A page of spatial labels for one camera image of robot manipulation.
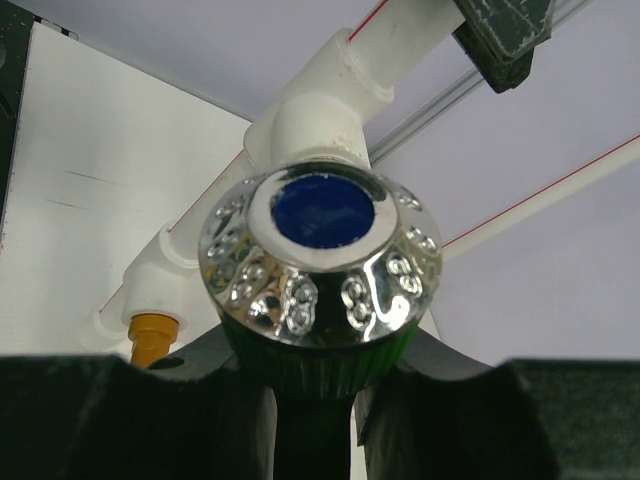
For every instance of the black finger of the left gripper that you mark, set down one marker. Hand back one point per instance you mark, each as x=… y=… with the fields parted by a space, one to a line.
x=500 y=36

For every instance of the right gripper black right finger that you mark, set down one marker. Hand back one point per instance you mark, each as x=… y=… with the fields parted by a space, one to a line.
x=439 y=414

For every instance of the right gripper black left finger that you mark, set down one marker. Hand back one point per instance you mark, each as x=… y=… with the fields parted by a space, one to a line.
x=191 y=415

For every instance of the orange water faucet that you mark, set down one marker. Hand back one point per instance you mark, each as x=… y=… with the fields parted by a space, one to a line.
x=151 y=335

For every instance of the green water faucet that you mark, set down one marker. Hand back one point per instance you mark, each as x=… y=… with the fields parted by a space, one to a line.
x=320 y=273

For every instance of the white pipe assembly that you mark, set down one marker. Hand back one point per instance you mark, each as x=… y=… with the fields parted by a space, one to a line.
x=490 y=164

